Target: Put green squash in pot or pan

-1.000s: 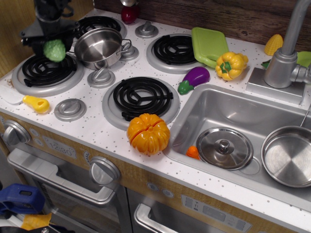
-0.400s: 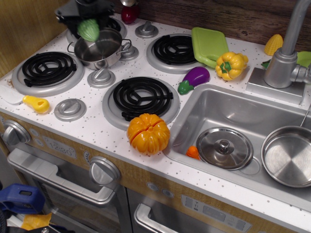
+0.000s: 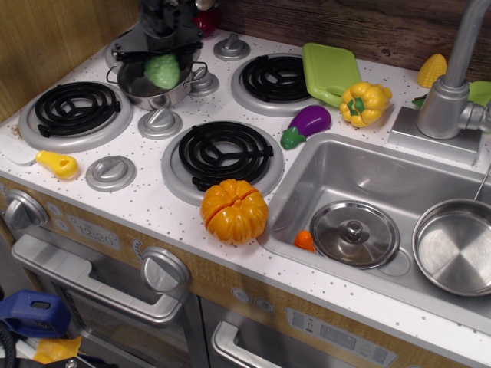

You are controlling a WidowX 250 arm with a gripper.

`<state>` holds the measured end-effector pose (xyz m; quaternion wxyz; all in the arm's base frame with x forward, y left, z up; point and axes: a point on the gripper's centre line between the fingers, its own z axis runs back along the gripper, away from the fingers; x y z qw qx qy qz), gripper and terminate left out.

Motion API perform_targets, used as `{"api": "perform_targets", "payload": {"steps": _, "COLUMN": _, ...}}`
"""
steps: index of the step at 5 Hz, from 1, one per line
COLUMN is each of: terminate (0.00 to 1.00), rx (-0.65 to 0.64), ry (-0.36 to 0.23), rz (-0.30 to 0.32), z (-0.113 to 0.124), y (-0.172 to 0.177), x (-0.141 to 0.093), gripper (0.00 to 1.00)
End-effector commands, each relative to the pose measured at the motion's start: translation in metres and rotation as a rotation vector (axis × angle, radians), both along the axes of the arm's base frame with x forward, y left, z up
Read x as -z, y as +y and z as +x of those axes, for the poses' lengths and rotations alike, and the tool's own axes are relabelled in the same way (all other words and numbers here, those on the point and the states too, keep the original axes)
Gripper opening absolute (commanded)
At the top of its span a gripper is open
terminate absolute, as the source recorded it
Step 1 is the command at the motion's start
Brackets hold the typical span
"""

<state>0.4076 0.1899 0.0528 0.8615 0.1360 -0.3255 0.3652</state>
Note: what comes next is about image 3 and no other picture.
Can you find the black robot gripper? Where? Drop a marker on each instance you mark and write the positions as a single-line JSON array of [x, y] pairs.
[[140, 44]]

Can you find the green bumpy toy squash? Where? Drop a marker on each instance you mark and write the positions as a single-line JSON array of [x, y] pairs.
[[163, 71]]

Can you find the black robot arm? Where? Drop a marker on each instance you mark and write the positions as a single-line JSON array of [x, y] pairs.
[[163, 27]]

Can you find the small steel pot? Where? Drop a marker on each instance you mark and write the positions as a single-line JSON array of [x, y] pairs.
[[132, 79]]

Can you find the silver stove knob behind pot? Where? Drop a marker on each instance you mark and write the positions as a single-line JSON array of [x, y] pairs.
[[203, 83]]

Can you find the steel pot lid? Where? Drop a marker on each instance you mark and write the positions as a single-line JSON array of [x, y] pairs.
[[355, 233]]

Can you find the steel frying pan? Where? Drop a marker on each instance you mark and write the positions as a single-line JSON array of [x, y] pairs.
[[451, 245]]

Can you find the red toy bottle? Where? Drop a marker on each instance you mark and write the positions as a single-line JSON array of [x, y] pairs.
[[208, 17]]

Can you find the silver stove knob back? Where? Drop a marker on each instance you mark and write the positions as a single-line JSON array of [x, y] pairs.
[[231, 49]]

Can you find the silver stove knob middle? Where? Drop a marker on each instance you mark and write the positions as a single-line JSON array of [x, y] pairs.
[[160, 124]]

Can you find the front left black burner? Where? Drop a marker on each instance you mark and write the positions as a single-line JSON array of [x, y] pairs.
[[75, 117]]

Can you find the centre front black burner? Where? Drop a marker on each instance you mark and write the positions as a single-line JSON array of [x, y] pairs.
[[206, 154]]

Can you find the back right black burner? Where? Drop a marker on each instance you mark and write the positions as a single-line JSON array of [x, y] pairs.
[[272, 85]]

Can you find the silver stove knob front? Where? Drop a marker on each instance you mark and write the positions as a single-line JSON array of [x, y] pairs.
[[110, 174]]

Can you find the purple toy eggplant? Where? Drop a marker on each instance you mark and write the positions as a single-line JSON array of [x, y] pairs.
[[307, 122]]

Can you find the green plastic cutting board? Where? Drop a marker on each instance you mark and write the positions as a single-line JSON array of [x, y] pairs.
[[329, 71]]

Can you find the orange toy pumpkin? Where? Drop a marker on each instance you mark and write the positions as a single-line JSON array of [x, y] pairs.
[[234, 212]]

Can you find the silver oven dial left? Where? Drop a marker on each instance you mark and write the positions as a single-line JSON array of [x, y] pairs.
[[24, 211]]

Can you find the silver oven dial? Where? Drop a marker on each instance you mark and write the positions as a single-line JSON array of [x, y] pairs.
[[24, 211], [162, 271]]

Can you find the yellow toy bell pepper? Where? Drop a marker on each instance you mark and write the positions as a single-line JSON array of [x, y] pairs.
[[364, 103]]

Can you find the silver oven dial right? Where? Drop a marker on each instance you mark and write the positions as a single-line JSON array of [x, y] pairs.
[[162, 271]]

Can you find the orange toy carrot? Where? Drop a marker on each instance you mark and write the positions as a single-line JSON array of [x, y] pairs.
[[305, 241]]

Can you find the yellow toy corn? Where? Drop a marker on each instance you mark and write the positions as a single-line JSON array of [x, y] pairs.
[[433, 68]]

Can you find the steel sink basin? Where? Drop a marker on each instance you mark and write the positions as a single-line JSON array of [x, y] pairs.
[[333, 168]]

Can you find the blue clamp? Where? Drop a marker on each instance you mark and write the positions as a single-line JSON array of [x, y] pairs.
[[35, 314]]

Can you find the silver toy faucet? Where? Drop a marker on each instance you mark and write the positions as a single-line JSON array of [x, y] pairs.
[[449, 125]]

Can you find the yellow cloth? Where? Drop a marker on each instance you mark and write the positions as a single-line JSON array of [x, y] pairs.
[[52, 350]]

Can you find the yellow handled white spatula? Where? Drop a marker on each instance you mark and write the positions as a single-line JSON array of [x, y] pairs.
[[60, 165]]

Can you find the silver oven door handle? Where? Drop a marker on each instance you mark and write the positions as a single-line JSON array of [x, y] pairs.
[[73, 272]]

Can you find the silver dishwasher door handle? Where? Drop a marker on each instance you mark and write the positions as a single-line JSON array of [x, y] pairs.
[[224, 342]]

